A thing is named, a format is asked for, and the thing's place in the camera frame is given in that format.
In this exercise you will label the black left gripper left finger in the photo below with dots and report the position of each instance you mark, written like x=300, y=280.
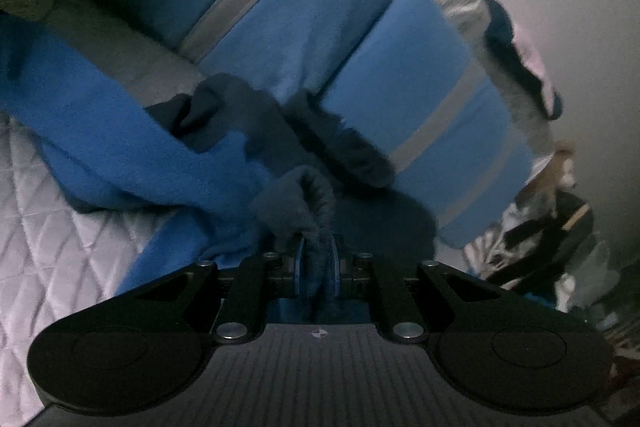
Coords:
x=139, y=349

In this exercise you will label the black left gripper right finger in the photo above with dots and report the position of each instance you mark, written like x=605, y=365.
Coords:
x=493, y=346

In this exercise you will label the blue fleece jacket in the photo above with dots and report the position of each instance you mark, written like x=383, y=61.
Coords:
x=241, y=171

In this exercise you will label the grey white patterned cloth pile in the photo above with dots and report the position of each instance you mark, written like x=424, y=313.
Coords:
x=588, y=276

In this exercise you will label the grey quilted bedspread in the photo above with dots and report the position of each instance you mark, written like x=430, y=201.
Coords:
x=55, y=261

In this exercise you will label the black garment pile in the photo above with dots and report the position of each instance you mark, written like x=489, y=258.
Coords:
x=535, y=274

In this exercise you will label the brown plush monkey toy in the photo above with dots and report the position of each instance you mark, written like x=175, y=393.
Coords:
x=559, y=174

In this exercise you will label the right blue striped pillow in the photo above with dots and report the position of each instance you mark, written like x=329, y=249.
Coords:
x=415, y=90

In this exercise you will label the pink navy folded garment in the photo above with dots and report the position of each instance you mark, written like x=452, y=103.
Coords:
x=510, y=46

